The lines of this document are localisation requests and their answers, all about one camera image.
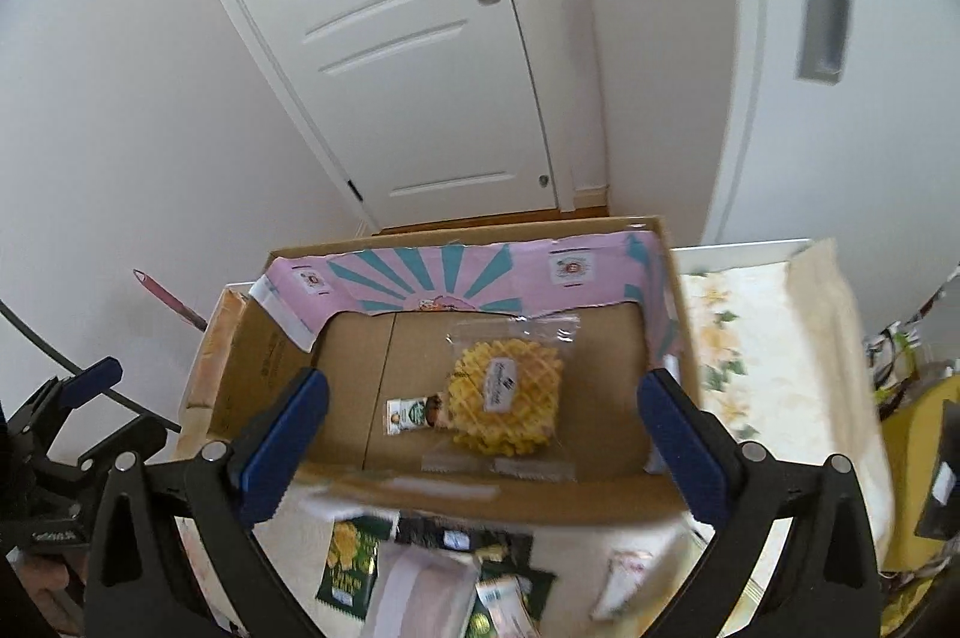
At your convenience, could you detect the green packet with yellow flower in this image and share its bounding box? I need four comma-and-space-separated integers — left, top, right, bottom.
315, 514, 402, 609

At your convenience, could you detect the dark green snack packet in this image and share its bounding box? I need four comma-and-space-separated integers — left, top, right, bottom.
517, 567, 560, 618

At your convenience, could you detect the black cable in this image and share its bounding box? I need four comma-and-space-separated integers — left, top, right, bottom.
0, 299, 185, 437

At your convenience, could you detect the white closet door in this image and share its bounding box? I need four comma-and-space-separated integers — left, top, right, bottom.
701, 0, 960, 279

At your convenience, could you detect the patterned cloth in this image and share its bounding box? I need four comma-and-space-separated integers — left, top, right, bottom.
862, 263, 960, 414

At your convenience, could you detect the cardboard box with pink flaps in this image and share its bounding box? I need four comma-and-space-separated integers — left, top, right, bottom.
180, 216, 702, 526

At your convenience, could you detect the yellow bag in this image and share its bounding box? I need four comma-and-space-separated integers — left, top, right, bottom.
879, 375, 960, 571

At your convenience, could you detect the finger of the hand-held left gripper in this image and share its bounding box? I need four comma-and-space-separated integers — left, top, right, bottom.
6, 357, 125, 463
45, 415, 171, 496

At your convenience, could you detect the waffle in clear bag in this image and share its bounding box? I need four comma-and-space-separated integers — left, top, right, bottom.
424, 312, 582, 481

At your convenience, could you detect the small white green snack packet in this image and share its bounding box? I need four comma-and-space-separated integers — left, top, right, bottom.
386, 394, 451, 437

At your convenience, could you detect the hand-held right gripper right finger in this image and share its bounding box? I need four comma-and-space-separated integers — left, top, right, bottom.
636, 368, 882, 638

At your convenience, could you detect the pink pointed stick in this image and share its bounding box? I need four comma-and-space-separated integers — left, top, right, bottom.
133, 268, 207, 332

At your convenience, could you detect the white and pink snack packet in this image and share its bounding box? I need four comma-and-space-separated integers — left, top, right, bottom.
589, 548, 653, 620

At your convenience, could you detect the black packet with white label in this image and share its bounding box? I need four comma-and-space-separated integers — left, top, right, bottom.
394, 510, 533, 558

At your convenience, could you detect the white bed frame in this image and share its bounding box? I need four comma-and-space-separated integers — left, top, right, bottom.
670, 238, 815, 270

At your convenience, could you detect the floral bed sheet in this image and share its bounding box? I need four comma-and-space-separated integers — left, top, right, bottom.
176, 237, 897, 638

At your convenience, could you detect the white panel door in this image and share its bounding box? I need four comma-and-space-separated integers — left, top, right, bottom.
154, 0, 578, 234

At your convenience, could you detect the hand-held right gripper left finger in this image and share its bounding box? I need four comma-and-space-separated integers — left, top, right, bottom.
82, 368, 331, 638

